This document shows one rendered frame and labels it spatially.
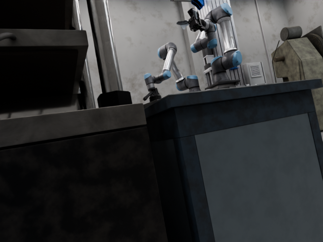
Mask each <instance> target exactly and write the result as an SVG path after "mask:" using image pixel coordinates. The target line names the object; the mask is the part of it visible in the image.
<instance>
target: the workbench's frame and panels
mask: <svg viewBox="0 0 323 242"><path fill-rule="evenodd" d="M321 87H323V83H322V80H321V79H318V80H309V81H300V82H291V83H282V84H273V85H261V86H252V87H243V88H235V89H226V90H217V91H208V92H199V93H190V94H181V95H173V96H168V97H166V98H164V99H163V100H161V101H159V102H157V103H155V104H153V105H152V106H150V107H148V108H146V109H144V112H145V117H146V122H147V124H146V125H143V126H140V127H147V128H148V133H149V141H150V146H151V151H152V157H153V162H154V168H155V173H156V178H157V184H158V189H159V194H160V200H161V207H162V212H163V218H164V223H165V228H166V234H167V239H168V242H323V140H322V135H321V131H320V127H319V123H318V118H317V114H316V109H315V105H314V101H313V97H312V92H311V91H312V90H314V89H318V88H321ZM140 127H138V128H140Z"/></svg>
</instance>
